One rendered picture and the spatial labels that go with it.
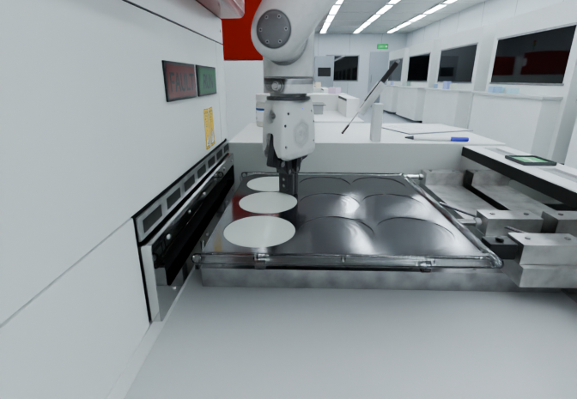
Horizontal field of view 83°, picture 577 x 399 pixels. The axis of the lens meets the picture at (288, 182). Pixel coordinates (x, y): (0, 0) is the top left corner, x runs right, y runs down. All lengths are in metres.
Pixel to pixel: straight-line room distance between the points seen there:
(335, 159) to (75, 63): 0.58
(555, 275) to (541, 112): 4.69
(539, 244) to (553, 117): 4.79
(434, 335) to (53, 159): 0.41
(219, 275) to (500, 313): 0.37
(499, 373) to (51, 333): 0.40
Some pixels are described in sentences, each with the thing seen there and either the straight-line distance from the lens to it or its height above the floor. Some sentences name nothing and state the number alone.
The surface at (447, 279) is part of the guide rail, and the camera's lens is 0.52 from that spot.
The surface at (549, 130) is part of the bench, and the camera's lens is 5.29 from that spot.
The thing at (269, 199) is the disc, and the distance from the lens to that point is 0.58.
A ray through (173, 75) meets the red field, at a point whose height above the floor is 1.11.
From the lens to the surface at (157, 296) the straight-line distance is 0.40.
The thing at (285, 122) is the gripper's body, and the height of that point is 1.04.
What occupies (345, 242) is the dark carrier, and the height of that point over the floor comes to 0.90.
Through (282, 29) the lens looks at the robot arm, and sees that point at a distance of 0.47.
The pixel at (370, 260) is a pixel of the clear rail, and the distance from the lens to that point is 0.41.
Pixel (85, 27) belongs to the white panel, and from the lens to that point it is 0.31.
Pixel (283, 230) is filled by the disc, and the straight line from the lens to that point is 0.47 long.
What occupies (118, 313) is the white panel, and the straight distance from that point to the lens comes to 0.35.
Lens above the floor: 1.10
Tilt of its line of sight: 18 degrees down
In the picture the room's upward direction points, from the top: straight up
